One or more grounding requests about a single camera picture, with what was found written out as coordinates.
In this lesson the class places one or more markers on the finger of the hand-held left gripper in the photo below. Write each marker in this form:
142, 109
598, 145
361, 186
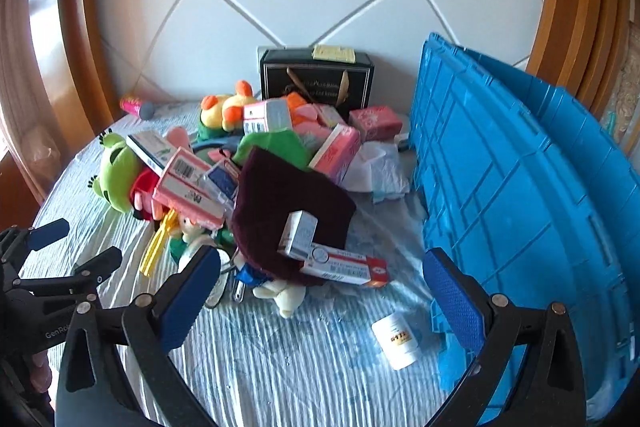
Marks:
47, 231
100, 263

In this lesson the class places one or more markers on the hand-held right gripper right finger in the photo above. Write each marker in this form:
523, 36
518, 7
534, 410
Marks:
452, 302

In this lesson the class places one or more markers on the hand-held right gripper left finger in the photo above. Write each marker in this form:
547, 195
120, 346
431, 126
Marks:
187, 302

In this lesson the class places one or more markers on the white pill bottle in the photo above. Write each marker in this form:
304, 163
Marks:
397, 341

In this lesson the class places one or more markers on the blue plastic crate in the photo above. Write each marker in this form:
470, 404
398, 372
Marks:
500, 207

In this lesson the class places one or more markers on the maroon cloth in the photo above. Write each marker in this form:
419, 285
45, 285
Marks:
290, 192

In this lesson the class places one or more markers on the pink tube container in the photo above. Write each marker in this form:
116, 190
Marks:
136, 105

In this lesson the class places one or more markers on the person's left hand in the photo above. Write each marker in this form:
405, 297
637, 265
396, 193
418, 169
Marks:
40, 374

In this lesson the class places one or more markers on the yellow plastic toy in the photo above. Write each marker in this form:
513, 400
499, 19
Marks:
157, 247

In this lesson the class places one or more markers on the blue key tag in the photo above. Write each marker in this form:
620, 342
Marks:
247, 278

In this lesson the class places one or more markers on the small orange haired doll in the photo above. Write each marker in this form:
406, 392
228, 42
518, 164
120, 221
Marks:
192, 229

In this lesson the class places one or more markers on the pig plush in red dress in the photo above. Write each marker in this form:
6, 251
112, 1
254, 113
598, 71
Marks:
142, 194

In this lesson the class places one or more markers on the translucent plastic bag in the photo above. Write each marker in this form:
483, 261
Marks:
42, 147

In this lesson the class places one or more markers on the green frog plush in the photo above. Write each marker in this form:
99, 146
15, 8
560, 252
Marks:
117, 172

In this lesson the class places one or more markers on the small cream plush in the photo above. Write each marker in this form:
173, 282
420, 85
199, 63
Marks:
282, 296

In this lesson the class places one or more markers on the striped light blue tablecloth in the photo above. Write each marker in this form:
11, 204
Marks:
280, 367

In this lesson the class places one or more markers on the long red and white box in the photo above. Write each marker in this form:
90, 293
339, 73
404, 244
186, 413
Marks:
345, 267

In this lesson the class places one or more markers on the pink barcode box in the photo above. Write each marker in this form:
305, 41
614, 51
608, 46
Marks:
185, 187

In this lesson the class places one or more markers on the white and green box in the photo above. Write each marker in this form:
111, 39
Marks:
150, 149

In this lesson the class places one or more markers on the blue and white box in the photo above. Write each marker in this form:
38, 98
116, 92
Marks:
222, 179

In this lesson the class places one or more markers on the small white box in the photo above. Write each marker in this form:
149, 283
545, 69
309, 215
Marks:
297, 232

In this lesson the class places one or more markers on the white plastic bag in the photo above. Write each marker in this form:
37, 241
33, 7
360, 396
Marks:
372, 169

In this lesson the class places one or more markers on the pink curtain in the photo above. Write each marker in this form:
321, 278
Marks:
20, 72

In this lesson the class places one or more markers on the pink tissue pack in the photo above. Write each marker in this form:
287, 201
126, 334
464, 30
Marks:
336, 152

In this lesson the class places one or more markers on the yellow duck plush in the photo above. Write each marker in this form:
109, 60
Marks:
220, 109

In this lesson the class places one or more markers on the red small box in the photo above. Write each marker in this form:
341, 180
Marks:
375, 123

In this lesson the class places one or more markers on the pink and white medicine box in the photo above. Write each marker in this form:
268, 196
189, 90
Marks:
267, 117

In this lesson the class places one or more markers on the orange plush toy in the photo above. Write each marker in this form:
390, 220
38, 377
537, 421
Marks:
299, 106

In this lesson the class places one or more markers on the black gift box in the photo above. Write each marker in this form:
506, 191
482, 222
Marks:
320, 79

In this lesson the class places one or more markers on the yellow note pad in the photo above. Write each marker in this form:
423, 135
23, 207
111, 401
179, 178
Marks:
334, 53

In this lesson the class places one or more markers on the rolled patterned carpet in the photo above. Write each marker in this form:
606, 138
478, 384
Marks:
625, 72

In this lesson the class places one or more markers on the wooden wall pillar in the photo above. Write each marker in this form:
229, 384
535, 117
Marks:
575, 7
82, 32

